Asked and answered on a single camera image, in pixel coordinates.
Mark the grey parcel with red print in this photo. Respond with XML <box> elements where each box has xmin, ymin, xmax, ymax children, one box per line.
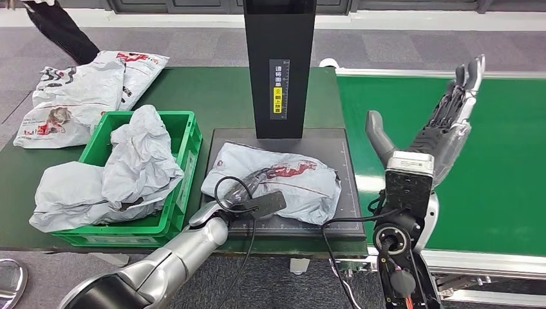
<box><xmin>101</xmin><ymin>104</ymin><xmax>185</xmax><ymax>212</ymax></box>
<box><xmin>200</xmin><ymin>142</ymin><xmax>342</xmax><ymax>226</ymax></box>

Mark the black scanner platform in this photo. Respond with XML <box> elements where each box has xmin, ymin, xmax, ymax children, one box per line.
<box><xmin>200</xmin><ymin>127</ymin><xmax>367</xmax><ymax>239</ymax></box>

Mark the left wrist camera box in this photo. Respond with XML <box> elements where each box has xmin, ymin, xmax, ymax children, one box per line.
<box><xmin>230</xmin><ymin>190</ymin><xmax>287</xmax><ymax>220</ymax></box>

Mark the dark glass partition frame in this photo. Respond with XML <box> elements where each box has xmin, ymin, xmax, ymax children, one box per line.
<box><xmin>106</xmin><ymin>0</ymin><xmax>546</xmax><ymax>14</ymax></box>

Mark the person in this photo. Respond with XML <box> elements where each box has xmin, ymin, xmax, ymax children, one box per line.
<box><xmin>8</xmin><ymin>0</ymin><xmax>101</xmax><ymax>66</ymax></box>

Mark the white parcel with red logo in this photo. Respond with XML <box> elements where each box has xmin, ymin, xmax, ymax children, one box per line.
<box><xmin>95</xmin><ymin>50</ymin><xmax>171</xmax><ymax>113</ymax></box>

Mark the green plastic crate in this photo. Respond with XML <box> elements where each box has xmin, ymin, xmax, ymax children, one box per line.
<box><xmin>52</xmin><ymin>111</ymin><xmax>204</xmax><ymax>248</ymax></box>

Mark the black scanner column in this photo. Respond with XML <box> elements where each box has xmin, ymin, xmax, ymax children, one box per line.
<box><xmin>243</xmin><ymin>0</ymin><xmax>318</xmax><ymax>140</ymax></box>

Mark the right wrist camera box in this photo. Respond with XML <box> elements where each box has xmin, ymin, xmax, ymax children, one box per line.
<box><xmin>384</xmin><ymin>150</ymin><xmax>436</xmax><ymax>216</ymax></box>

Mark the small circuit board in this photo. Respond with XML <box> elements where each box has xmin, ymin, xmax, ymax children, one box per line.
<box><xmin>332</xmin><ymin>259</ymin><xmax>370</xmax><ymax>274</ymax></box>

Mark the white parcel with black print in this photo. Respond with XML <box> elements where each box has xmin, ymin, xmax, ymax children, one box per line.
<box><xmin>12</xmin><ymin>59</ymin><xmax>127</xmax><ymax>150</ymax></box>

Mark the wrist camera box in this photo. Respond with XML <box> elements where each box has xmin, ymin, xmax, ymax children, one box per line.
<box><xmin>384</xmin><ymin>150</ymin><xmax>436</xmax><ymax>216</ymax></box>
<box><xmin>230</xmin><ymin>190</ymin><xmax>287</xmax><ymax>220</ymax></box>

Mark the plain grey parcel bag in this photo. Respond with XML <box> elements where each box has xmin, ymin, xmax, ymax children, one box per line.
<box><xmin>28</xmin><ymin>161</ymin><xmax>171</xmax><ymax>234</ymax></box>

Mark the green conveyor belt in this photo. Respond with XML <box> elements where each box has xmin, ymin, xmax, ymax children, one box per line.
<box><xmin>337</xmin><ymin>75</ymin><xmax>546</xmax><ymax>257</ymax></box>

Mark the shiny chrome object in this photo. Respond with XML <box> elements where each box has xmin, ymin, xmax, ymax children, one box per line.
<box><xmin>0</xmin><ymin>259</ymin><xmax>28</xmax><ymax>309</ymax></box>

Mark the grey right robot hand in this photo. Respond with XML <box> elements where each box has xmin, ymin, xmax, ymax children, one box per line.
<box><xmin>364</xmin><ymin>54</ymin><xmax>487</xmax><ymax>189</ymax></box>

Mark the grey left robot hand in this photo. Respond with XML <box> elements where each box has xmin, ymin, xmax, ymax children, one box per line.
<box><xmin>223</xmin><ymin>167</ymin><xmax>278</xmax><ymax>205</ymax></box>

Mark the white table foot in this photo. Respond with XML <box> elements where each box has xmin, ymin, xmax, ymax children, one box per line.
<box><xmin>90</xmin><ymin>252</ymin><xmax>131</xmax><ymax>268</ymax></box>
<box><xmin>290</xmin><ymin>258</ymin><xmax>310</xmax><ymax>276</ymax></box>

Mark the black right camera cable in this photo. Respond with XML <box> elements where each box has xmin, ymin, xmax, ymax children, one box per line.
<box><xmin>321</xmin><ymin>208</ymin><xmax>404</xmax><ymax>309</ymax></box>

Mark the thin white cable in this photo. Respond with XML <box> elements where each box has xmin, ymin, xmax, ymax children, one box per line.
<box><xmin>330</xmin><ymin>260</ymin><xmax>363</xmax><ymax>309</ymax></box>

